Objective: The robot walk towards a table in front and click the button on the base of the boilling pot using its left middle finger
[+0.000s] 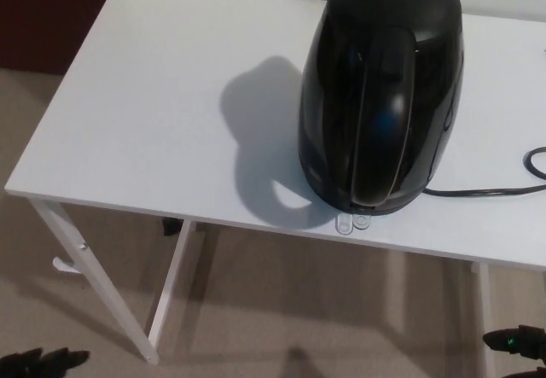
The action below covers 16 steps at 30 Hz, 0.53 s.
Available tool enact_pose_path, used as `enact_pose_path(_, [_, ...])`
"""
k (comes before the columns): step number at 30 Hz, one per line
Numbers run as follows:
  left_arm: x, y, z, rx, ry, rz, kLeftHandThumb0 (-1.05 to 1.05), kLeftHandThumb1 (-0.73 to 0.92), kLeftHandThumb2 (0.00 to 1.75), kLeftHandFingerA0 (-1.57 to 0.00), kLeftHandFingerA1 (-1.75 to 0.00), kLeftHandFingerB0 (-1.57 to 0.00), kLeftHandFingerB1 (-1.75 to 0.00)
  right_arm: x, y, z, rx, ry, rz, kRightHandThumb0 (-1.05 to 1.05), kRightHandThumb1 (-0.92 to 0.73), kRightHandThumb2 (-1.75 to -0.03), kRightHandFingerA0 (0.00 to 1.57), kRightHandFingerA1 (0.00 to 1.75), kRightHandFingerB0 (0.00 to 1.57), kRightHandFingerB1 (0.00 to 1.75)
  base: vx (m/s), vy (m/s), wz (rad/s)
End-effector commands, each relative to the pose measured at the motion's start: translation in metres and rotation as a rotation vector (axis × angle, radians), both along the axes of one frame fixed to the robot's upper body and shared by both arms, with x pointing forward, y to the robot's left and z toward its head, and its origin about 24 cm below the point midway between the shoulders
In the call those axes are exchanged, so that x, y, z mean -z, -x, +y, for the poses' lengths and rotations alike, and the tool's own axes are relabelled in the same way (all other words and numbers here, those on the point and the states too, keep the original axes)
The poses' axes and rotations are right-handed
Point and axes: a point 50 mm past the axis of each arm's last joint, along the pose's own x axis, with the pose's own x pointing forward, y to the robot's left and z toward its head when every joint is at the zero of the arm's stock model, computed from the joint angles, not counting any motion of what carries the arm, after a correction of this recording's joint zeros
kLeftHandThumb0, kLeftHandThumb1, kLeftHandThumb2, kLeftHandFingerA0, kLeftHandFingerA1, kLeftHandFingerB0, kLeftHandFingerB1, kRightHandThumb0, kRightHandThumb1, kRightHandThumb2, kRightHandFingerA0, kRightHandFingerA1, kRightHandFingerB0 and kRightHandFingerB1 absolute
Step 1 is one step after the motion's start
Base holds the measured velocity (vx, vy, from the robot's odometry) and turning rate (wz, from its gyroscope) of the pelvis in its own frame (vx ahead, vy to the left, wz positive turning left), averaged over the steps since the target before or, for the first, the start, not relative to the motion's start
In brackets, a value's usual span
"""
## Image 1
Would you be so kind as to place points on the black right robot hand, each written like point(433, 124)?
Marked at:
point(529, 344)

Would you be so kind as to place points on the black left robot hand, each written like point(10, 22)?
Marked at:
point(34, 365)

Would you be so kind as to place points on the clear round kettle base button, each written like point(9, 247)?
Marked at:
point(361, 221)

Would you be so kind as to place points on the clear oblong kettle base lever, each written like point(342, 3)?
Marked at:
point(344, 224)

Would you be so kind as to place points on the white hook on table leg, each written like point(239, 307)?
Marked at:
point(65, 265)

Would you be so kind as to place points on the small black object under table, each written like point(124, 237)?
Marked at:
point(171, 227)

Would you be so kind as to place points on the black electric kettle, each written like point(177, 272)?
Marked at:
point(384, 96)

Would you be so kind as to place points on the white table with metal legs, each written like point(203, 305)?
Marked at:
point(149, 96)

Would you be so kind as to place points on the dark red cabinet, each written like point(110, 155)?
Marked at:
point(51, 15)

